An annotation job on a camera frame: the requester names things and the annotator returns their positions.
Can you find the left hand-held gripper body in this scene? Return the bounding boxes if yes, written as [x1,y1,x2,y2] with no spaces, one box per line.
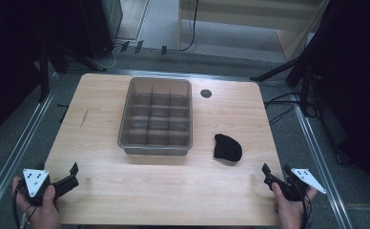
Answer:
[17,168,80,208]

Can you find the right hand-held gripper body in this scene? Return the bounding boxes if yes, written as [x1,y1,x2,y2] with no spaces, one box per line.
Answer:
[263,167,328,202]

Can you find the black sock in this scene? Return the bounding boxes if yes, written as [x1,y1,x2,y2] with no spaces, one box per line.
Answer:
[213,133,243,163]

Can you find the grey divided storage box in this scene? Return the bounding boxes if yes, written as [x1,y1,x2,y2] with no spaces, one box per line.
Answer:
[116,76,194,156]

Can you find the person's right hand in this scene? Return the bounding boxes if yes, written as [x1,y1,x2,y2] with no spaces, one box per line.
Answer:
[271,182,319,229]

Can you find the person's left hand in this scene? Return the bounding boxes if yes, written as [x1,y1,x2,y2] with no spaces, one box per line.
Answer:
[11,176,60,229]

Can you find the black tripod stand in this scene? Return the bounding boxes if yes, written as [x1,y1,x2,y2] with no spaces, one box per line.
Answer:
[249,18,322,117]

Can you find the black metal stand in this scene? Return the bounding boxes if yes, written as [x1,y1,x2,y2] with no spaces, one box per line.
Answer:
[38,39,109,103]

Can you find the black cabinet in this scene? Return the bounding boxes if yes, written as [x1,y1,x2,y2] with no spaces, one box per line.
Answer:
[77,0,124,60]

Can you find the beige wooden shelf unit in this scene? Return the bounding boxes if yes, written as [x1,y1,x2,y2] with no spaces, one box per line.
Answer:
[176,0,331,62]

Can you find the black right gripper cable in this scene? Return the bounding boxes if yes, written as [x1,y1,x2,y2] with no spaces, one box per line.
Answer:
[299,190,314,229]

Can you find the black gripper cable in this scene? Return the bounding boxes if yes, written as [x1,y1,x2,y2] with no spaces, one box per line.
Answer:
[11,187,38,229]
[299,190,314,229]

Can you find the metal floor rail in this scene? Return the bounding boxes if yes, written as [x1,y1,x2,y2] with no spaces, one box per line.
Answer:
[0,71,63,218]
[292,104,354,229]

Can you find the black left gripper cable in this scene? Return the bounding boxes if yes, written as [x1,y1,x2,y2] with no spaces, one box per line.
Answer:
[11,187,38,229]

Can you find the black floor cables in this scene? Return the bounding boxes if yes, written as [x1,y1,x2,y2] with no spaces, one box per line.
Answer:
[263,91,318,126]

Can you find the white floor cable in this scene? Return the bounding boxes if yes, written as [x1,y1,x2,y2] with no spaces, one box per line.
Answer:
[95,44,124,70]

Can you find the black hanging cable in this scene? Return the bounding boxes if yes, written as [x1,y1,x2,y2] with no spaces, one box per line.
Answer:
[168,0,200,52]

